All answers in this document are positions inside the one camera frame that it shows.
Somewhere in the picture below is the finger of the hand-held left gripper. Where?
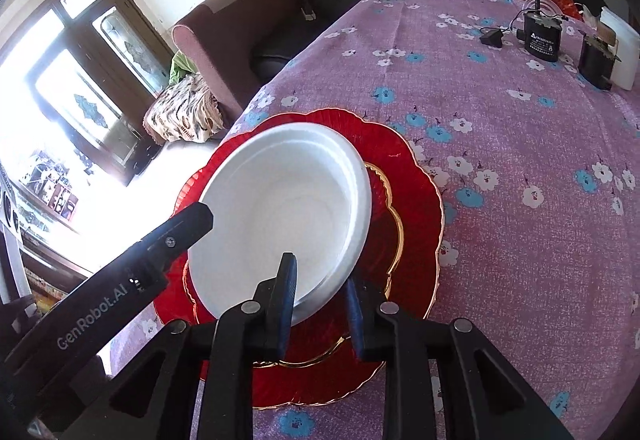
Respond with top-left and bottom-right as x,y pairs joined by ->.
125,203 -> 215,293

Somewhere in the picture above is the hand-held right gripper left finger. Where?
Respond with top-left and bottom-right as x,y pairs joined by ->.
95,253 -> 301,440

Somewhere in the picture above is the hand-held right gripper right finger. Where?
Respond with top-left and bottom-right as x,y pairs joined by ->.
344,276 -> 576,440

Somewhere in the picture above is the off-white disposable bowl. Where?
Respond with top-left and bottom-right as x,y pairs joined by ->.
187,123 -> 373,328

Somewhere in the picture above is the large red scalloped plate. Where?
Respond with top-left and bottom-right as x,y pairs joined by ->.
152,108 -> 446,413

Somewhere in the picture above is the brown patterned throw cloth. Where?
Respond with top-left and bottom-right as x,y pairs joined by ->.
143,73 -> 224,144

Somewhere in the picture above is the cluttered low cabinet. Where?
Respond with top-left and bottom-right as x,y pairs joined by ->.
0,147 -> 88,293

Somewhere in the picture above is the green cloth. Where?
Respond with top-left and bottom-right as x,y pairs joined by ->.
169,51 -> 196,84

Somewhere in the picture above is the wooden door with glass panes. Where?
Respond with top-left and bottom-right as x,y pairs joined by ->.
30,0 -> 176,186

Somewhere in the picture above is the maroon armchair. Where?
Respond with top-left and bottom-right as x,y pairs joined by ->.
171,0 -> 303,121

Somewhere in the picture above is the black box device with antenna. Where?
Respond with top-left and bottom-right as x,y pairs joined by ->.
517,0 -> 565,58

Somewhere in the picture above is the red plastic bag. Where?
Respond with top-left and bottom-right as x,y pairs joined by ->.
542,0 -> 583,18

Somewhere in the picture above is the white plastic container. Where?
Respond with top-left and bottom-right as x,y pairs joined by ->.
597,6 -> 640,91

